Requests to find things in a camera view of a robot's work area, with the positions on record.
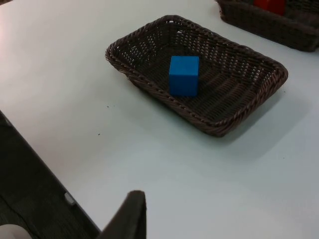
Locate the dark brown wicker basket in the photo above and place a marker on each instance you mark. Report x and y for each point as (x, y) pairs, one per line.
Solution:
(261, 25)
(224, 99)

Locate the blue cube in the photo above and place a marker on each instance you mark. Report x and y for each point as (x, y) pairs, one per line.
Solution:
(184, 77)

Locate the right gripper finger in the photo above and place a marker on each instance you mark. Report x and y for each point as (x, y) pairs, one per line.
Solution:
(132, 219)

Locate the red cube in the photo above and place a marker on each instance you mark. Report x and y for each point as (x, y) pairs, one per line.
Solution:
(270, 6)

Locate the small grey table clip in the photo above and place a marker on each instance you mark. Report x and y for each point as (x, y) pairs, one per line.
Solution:
(69, 198)

